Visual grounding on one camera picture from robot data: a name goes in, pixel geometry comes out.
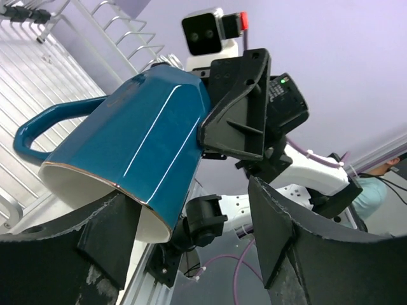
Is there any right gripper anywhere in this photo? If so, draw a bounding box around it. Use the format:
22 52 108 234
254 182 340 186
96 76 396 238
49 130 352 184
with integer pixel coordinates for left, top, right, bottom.
198 48 309 161

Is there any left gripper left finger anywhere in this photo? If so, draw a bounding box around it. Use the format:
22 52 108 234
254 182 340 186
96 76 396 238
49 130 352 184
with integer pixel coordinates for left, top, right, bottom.
1 192 141 305

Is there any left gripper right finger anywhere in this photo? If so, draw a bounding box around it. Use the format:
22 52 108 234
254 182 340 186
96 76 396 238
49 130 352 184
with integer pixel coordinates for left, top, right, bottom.
248 178 406 304

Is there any dark blue plastic mug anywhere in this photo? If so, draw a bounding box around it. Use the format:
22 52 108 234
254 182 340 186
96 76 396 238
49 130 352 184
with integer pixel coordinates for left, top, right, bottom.
13 64 210 243

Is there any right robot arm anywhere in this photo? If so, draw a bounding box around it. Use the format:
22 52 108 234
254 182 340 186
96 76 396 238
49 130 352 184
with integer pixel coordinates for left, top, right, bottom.
147 46 361 287

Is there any metal dish rack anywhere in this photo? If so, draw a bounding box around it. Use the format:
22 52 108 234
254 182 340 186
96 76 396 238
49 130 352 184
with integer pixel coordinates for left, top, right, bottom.
1 1 181 233

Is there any person in teal shirt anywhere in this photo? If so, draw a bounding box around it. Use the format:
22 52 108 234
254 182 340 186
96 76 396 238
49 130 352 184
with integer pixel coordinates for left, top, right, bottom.
352 153 406 221

